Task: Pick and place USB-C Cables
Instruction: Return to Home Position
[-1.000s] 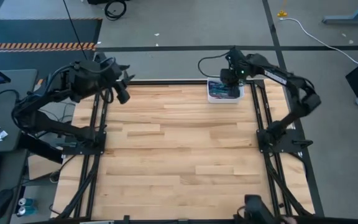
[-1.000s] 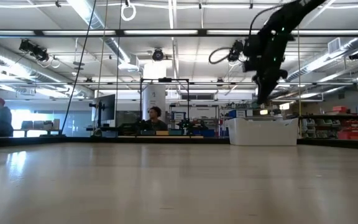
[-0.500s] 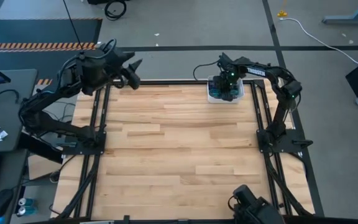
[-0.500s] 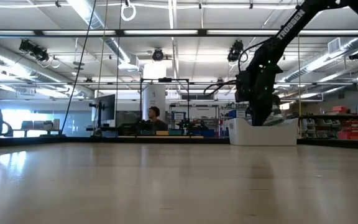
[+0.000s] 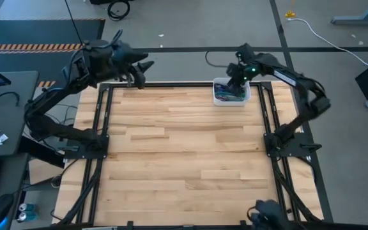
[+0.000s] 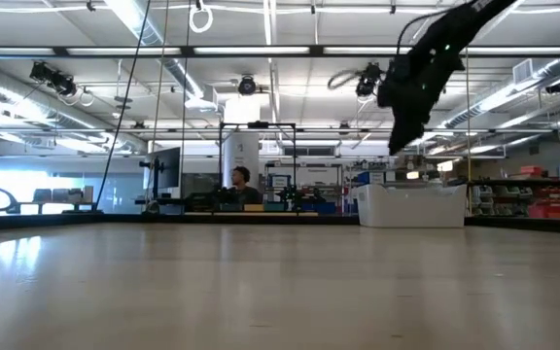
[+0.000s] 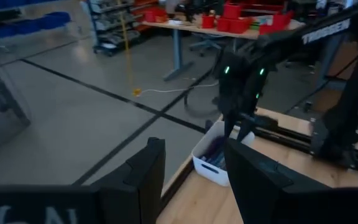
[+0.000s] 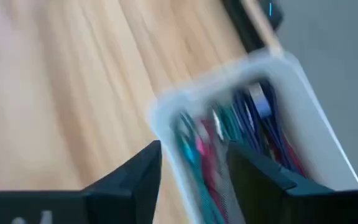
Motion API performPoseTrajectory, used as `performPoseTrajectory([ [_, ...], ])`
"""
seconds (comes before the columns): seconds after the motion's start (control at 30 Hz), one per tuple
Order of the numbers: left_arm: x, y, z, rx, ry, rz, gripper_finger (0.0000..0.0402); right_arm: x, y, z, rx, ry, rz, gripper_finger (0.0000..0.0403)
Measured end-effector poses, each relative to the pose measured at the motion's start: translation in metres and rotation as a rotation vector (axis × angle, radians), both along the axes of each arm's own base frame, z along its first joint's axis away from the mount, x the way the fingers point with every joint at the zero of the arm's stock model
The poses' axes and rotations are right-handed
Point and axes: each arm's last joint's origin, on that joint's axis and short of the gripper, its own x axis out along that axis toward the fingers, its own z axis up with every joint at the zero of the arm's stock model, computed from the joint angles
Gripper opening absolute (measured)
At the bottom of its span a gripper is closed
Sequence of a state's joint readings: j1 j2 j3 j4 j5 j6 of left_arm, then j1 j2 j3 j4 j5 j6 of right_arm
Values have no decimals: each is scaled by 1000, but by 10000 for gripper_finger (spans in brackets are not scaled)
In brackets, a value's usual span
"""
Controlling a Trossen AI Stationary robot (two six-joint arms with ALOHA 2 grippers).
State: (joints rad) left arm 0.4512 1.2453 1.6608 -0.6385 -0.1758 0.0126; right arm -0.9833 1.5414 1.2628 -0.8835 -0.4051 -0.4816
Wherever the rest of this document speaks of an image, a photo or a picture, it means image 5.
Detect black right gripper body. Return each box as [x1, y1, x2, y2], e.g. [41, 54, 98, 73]
[226, 42, 264, 86]

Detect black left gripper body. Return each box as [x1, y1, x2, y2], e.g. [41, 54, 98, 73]
[109, 30, 147, 90]

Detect white plastic bin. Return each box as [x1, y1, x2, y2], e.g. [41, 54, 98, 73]
[212, 77, 252, 107]

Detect black hazard-striped floor mat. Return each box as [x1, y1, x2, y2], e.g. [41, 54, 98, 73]
[0, 18, 106, 88]

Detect blue-grey table leg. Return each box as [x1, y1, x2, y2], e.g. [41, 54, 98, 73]
[330, 0, 368, 26]

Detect dark grey desk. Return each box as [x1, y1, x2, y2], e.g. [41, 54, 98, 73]
[0, 70, 40, 157]

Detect drink can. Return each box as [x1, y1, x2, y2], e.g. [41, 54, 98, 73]
[17, 203, 40, 213]
[16, 211, 38, 223]

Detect black mouse with blue light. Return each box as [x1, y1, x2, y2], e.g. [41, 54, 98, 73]
[0, 194, 15, 229]

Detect black curved cable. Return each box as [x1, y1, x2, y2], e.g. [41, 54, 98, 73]
[204, 50, 230, 69]

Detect black aluminium table frame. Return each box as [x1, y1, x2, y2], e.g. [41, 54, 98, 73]
[52, 72, 334, 230]

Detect coiled black cable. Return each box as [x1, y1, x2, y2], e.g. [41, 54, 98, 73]
[107, 0, 131, 22]

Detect long thin black cable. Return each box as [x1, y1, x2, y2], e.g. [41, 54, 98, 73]
[64, 0, 85, 45]

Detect thin black wires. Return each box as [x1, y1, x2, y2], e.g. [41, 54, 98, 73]
[43, 101, 79, 128]

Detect white floor cable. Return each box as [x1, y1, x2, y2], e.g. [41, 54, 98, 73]
[287, 17, 368, 67]

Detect short black cable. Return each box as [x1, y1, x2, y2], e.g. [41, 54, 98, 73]
[0, 91, 21, 108]

